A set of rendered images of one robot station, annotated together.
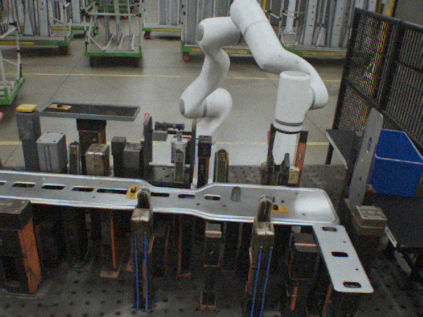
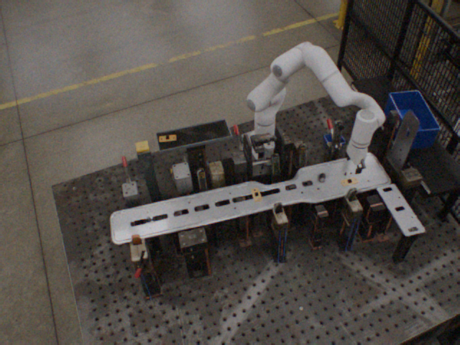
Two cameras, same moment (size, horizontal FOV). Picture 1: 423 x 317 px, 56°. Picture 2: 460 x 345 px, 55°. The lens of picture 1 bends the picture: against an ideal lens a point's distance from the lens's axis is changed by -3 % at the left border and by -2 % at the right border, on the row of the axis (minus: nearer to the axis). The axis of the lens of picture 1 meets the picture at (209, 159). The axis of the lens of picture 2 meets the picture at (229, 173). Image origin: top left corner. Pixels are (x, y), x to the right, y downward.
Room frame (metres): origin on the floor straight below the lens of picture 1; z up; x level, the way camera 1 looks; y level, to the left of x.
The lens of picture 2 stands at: (-0.10, 0.63, 2.69)
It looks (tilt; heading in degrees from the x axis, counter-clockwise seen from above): 49 degrees down; 348
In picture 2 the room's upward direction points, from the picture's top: 3 degrees counter-clockwise
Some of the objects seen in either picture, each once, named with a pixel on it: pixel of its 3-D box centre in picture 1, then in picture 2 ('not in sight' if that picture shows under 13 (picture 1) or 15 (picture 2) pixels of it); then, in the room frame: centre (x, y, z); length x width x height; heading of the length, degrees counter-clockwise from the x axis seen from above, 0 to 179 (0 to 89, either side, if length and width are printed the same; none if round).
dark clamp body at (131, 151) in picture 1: (135, 191); (239, 181); (1.35, 0.28, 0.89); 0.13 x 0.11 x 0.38; 0
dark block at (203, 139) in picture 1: (202, 188); (284, 166); (1.37, 0.02, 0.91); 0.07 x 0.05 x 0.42; 0
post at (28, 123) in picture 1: (34, 160); (150, 177); (1.49, 0.74, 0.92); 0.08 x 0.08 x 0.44; 0
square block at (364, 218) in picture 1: (357, 259); (402, 196); (1.03, -0.49, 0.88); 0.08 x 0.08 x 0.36; 0
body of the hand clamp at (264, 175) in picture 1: (264, 206); (328, 167); (1.32, -0.22, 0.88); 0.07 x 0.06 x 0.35; 0
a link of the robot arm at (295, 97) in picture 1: (293, 96); (364, 125); (1.11, -0.22, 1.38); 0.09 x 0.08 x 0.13; 117
